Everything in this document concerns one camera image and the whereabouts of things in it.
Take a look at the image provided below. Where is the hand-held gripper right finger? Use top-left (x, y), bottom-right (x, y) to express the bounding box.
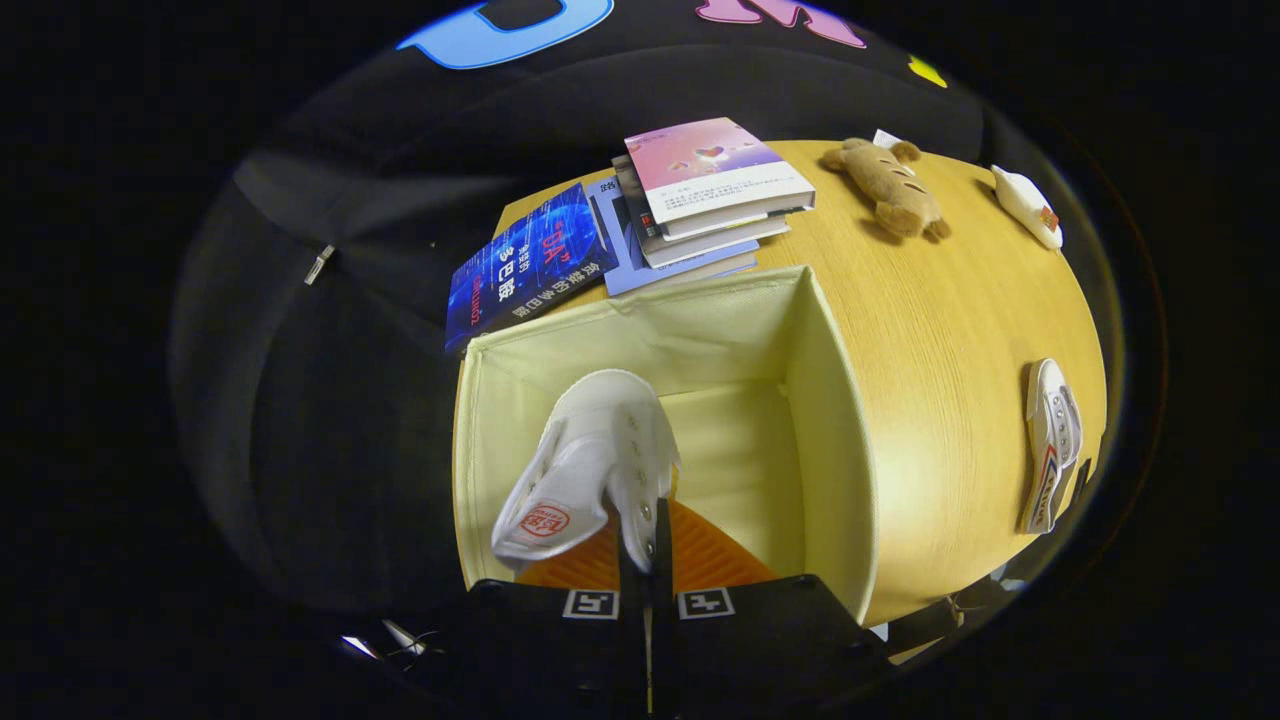
top-left (650, 498), bottom-right (889, 715)

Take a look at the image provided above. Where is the pink cover book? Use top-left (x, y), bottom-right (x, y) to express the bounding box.
top-left (624, 117), bottom-right (816, 229)

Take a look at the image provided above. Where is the pale green fabric storage box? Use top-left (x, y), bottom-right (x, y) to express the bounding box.
top-left (452, 264), bottom-right (881, 629)

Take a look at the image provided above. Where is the brown bread-shaped plush toy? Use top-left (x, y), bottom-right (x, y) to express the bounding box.
top-left (822, 128), bottom-right (953, 241)

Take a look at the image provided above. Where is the dark blue glossy book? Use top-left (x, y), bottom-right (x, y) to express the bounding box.
top-left (445, 182), bottom-right (619, 356)

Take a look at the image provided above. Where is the periwinkle blue book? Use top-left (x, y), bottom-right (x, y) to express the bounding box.
top-left (590, 175), bottom-right (759, 298)

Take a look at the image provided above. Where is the white plush toy red label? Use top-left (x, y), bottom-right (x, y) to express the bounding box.
top-left (990, 163), bottom-right (1064, 251)

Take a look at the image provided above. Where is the white canvas shoe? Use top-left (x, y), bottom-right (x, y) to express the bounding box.
top-left (490, 368), bottom-right (681, 573)
top-left (1018, 358), bottom-right (1084, 536)

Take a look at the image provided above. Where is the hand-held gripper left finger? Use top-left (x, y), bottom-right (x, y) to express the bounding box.
top-left (455, 500), bottom-right (649, 715)

